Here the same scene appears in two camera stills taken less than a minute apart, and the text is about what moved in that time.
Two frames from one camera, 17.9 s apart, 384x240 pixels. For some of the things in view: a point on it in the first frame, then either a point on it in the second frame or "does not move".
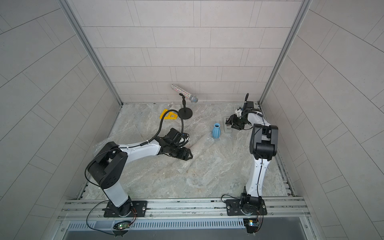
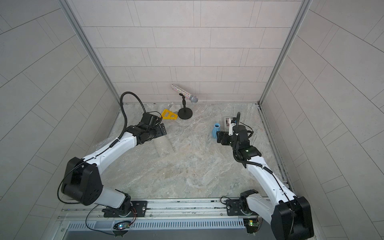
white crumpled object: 175,107 does not move
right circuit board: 251,224 does not move
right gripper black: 235,119 → 222,133
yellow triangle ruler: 171,115 does not move
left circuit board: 122,225 does not move
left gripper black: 184,155 → 160,132
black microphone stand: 185,113 does not move
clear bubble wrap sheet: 161,172 → 104,144
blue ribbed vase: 216,130 does not move
